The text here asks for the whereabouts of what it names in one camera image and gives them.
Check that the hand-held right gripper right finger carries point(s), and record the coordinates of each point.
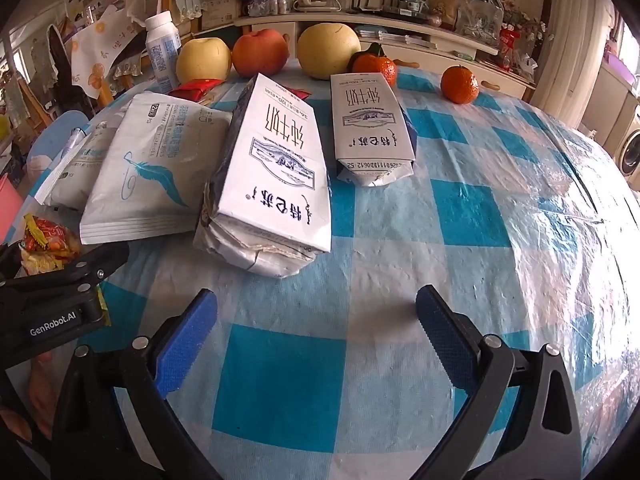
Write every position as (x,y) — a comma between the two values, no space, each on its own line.
(445,340)

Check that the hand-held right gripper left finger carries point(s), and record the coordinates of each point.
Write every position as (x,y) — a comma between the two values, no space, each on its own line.
(185,345)

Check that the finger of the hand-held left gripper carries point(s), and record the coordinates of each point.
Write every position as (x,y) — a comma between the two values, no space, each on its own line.
(80,265)
(9,262)

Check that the yellow red snack wrapper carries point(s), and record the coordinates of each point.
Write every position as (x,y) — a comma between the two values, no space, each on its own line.
(45,240)

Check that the pink plastic basin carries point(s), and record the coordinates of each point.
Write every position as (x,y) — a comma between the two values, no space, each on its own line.
(7,210)

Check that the plain white plastic pouch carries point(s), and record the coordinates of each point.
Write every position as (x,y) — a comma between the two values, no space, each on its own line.
(75,175)

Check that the white pouch blue feather print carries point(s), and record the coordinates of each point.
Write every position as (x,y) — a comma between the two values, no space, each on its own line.
(145,175)

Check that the large white milk carton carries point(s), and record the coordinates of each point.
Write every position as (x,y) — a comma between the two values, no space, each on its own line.
(270,175)

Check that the small white milk carton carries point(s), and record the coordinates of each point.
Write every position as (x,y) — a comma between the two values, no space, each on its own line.
(370,125)

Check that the person's left hand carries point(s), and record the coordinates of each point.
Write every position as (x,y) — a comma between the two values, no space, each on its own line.
(35,390)

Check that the blue checked plastic tablecloth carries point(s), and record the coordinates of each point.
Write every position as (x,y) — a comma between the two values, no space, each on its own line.
(500,260)

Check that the light blue stool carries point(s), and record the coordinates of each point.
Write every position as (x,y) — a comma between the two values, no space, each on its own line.
(62,122)

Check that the orange print table cloth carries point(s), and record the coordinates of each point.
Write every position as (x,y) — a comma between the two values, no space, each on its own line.
(100,45)

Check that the upright white plastic bottle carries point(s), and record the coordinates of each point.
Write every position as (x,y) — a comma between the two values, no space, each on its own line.
(162,55)

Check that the small yellow pear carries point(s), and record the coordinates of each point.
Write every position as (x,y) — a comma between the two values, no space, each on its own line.
(202,60)

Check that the plain tangerine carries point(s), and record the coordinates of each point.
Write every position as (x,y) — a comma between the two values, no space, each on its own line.
(459,85)

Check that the washing machine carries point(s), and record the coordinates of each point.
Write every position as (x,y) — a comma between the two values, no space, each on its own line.
(631,145)

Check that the red apple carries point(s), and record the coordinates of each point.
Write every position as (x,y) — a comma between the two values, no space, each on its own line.
(260,52)

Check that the cream television cabinet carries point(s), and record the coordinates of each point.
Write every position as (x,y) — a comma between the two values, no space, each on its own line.
(425,35)

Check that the large yellow pear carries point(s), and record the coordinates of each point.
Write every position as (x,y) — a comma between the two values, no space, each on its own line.
(327,50)

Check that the clear plastic bag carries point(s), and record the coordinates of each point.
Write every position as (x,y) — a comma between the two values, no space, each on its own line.
(480,17)

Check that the lace covered standing air conditioner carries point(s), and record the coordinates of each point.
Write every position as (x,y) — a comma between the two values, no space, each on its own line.
(570,35)

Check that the brown gift bag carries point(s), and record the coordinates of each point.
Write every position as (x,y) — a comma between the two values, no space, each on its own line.
(442,7)

